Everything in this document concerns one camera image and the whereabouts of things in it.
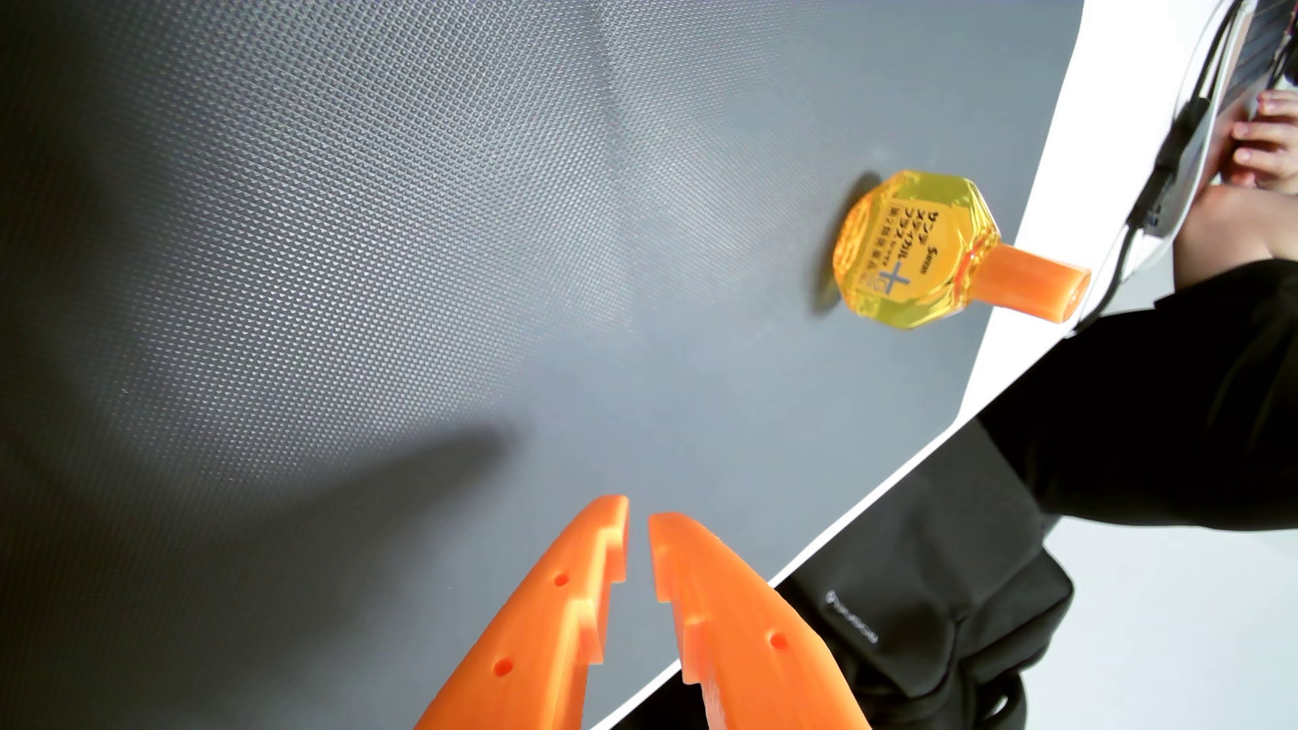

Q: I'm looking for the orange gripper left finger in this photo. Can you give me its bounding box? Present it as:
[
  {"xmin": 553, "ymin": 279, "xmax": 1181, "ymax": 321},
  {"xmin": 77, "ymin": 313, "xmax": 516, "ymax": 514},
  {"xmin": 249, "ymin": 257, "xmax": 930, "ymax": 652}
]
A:
[{"xmin": 414, "ymin": 493, "xmax": 632, "ymax": 730}]

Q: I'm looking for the silver laptop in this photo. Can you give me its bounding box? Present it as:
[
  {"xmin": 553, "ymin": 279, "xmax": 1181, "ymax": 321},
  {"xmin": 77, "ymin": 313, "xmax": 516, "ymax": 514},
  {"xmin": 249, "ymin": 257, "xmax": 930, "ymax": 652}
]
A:
[{"xmin": 1140, "ymin": 0, "xmax": 1298, "ymax": 239}]

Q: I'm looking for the black fabric bag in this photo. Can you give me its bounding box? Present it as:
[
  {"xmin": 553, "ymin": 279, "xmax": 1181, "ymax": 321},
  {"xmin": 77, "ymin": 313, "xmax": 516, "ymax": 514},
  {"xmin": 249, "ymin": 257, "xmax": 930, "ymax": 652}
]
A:
[{"xmin": 608, "ymin": 416, "xmax": 1076, "ymax": 730}]

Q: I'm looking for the grey textured mat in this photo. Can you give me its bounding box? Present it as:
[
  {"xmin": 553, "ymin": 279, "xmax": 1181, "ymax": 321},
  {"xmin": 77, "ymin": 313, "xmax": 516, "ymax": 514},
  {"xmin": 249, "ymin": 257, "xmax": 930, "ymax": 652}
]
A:
[{"xmin": 0, "ymin": 0, "xmax": 1086, "ymax": 730}]

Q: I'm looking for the yellow eyedrops bottle orange cap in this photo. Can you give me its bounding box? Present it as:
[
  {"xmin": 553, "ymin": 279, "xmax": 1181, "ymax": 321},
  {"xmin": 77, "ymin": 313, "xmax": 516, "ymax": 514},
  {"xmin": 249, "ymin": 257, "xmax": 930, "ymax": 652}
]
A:
[{"xmin": 832, "ymin": 169, "xmax": 1093, "ymax": 331}]

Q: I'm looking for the person's hand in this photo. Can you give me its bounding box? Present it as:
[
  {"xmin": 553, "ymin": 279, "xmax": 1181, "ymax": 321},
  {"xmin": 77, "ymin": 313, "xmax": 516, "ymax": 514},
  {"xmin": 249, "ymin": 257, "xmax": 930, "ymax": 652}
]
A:
[{"xmin": 1173, "ymin": 89, "xmax": 1298, "ymax": 292}]

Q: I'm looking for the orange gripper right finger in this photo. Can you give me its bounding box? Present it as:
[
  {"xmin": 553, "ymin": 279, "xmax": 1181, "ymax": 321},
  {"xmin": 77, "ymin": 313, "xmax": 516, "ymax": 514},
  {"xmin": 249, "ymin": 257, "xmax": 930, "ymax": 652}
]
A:
[{"xmin": 648, "ymin": 511, "xmax": 873, "ymax": 730}]

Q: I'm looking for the black cable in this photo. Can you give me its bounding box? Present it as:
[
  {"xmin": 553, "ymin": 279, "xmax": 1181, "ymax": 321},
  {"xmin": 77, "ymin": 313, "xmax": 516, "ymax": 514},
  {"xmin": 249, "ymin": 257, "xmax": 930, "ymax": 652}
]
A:
[{"xmin": 1069, "ymin": 0, "xmax": 1253, "ymax": 336}]

